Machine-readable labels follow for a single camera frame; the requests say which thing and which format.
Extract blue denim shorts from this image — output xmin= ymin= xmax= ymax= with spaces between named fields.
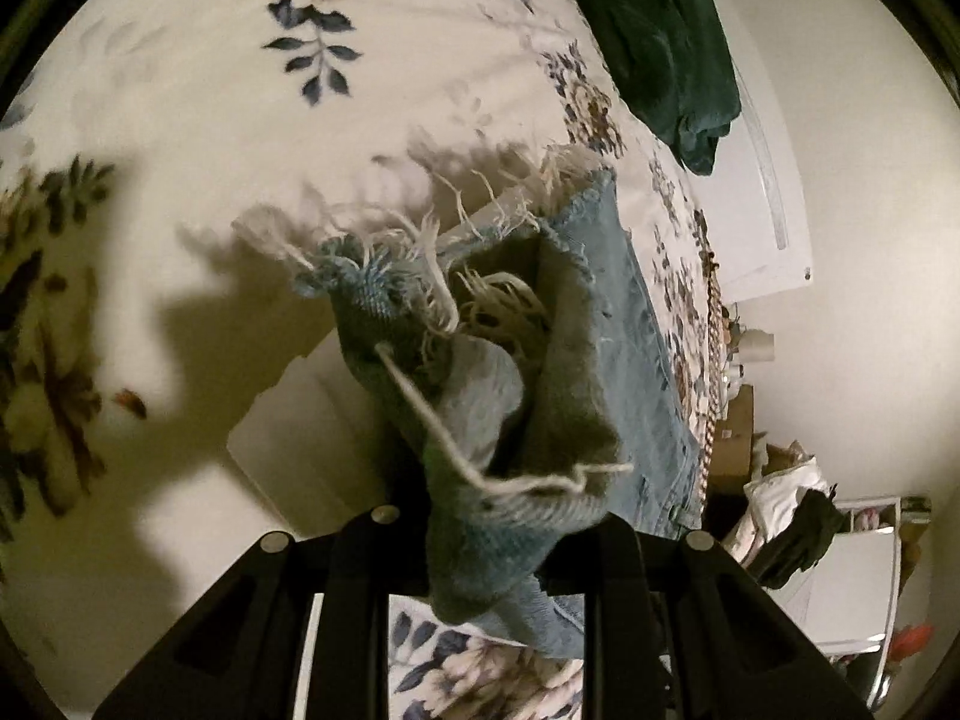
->
xmin=231 ymin=145 xmax=706 ymax=662

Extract chair with clothes pile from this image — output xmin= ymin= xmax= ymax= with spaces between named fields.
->
xmin=722 ymin=440 xmax=844 ymax=590

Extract white shelf unit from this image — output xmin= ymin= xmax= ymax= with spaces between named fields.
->
xmin=771 ymin=496 xmax=932 ymax=710

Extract brown cardboard box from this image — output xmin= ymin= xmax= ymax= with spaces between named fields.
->
xmin=708 ymin=385 xmax=755 ymax=494

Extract white folded cloth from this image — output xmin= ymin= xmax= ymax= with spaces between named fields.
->
xmin=224 ymin=190 xmax=557 ymax=538

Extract brown checkered blanket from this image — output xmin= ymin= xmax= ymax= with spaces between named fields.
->
xmin=695 ymin=210 xmax=727 ymax=509

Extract floral bed sheet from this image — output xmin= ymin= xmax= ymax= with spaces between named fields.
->
xmin=2 ymin=0 xmax=716 ymax=718

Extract dark green blanket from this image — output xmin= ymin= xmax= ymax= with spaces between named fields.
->
xmin=576 ymin=0 xmax=742 ymax=176

